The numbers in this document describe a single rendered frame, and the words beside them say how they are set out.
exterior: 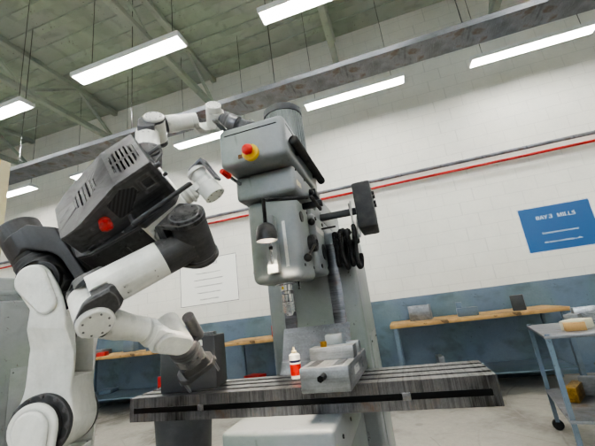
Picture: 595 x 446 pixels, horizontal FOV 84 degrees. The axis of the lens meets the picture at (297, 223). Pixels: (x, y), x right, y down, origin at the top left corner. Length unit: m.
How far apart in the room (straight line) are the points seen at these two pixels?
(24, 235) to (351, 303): 1.23
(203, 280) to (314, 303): 4.93
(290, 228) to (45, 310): 0.75
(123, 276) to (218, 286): 5.46
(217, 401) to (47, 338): 0.56
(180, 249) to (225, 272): 5.38
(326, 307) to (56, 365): 1.05
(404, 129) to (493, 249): 2.36
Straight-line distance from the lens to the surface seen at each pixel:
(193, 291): 6.55
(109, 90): 8.54
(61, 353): 1.08
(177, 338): 0.99
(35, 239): 1.15
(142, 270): 0.85
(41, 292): 1.08
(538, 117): 6.43
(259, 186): 1.26
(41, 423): 1.06
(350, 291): 1.60
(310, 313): 1.64
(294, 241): 1.20
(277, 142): 1.19
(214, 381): 1.40
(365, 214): 1.47
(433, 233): 5.53
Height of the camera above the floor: 1.20
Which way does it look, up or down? 15 degrees up
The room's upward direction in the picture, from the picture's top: 7 degrees counter-clockwise
